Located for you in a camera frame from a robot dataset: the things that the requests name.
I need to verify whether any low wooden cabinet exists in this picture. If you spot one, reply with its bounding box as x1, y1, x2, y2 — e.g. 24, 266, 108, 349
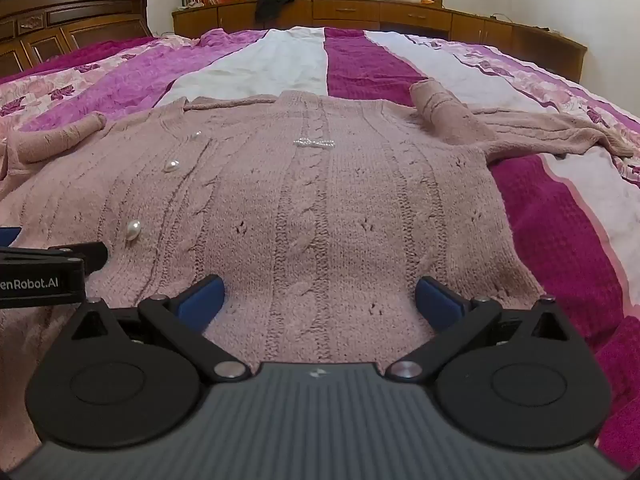
171, 0, 588, 84

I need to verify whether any pink knit cardigan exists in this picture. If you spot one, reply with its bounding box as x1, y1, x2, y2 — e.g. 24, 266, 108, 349
0, 80, 640, 377

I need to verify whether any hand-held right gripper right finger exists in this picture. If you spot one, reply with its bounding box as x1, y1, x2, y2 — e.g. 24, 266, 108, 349
390, 275, 572, 381

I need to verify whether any black cloth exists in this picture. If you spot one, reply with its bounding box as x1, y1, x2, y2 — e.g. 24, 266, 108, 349
255, 0, 304, 24

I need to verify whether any magenta striped floral bedspread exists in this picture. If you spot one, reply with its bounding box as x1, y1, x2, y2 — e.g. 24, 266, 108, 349
0, 26, 640, 472

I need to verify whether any dark wooden headboard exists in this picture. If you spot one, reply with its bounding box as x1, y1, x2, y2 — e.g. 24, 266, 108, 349
0, 0, 153, 82

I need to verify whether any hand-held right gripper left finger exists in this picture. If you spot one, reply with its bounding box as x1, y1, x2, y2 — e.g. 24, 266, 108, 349
72, 274, 252, 381

